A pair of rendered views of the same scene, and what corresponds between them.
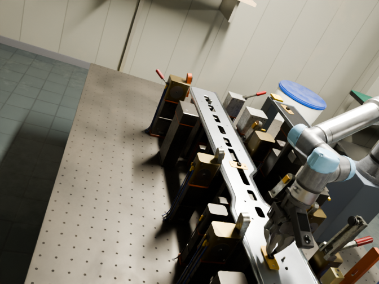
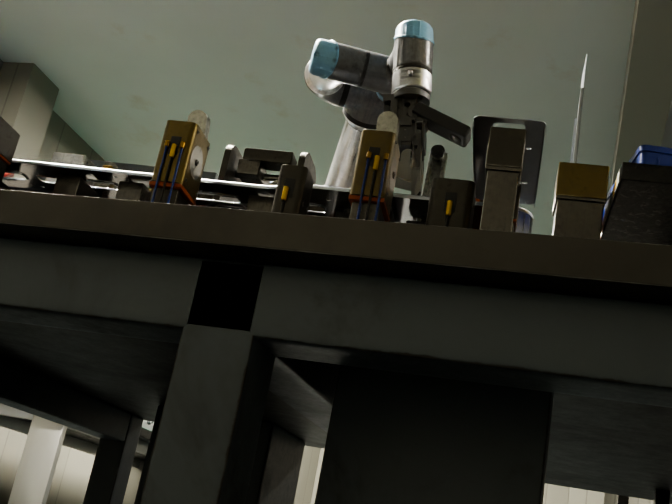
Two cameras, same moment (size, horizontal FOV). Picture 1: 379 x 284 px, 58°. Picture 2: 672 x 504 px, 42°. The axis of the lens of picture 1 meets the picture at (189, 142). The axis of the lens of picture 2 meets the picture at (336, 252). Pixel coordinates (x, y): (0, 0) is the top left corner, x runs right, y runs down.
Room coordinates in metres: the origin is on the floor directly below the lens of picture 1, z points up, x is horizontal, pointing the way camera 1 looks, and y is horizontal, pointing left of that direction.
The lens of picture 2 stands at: (0.03, 0.88, 0.39)
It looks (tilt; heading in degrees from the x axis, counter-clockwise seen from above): 19 degrees up; 307
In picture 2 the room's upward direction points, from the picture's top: 11 degrees clockwise
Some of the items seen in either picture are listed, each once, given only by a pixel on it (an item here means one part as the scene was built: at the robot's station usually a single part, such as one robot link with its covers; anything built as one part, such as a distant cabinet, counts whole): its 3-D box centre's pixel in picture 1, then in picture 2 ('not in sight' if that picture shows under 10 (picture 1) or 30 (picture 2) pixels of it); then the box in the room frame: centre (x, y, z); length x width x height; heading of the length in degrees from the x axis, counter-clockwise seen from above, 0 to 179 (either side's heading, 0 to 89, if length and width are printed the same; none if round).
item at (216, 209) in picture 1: (198, 236); (278, 251); (0.93, -0.17, 0.84); 0.10 x 0.05 x 0.29; 114
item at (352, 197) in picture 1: (344, 203); not in sight; (1.53, -0.85, 0.90); 0.20 x 0.20 x 0.40; 20
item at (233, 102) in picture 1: (225, 122); not in sight; (1.87, -0.15, 0.88); 0.12 x 0.07 x 0.36; 114
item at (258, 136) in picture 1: (249, 168); not in sight; (1.47, -0.32, 0.89); 0.12 x 0.08 x 0.38; 114
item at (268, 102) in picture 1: (256, 132); not in sight; (1.84, -0.33, 0.92); 0.08 x 0.08 x 0.44; 24
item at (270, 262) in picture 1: (270, 256); not in sight; (0.81, -0.38, 1.01); 0.08 x 0.04 x 0.01; 24
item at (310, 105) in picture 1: (287, 118); not in sight; (3.86, -0.93, 0.35); 0.59 x 0.58 x 0.71; 21
